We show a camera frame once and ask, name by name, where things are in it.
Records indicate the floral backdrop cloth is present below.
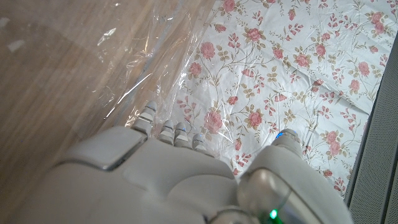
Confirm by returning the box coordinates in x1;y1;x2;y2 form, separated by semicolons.
149;0;398;200

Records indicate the dark grey partition panel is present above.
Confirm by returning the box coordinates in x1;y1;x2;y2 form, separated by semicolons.
343;34;398;224

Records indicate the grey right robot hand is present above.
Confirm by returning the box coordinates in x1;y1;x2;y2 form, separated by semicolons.
9;100;355;224

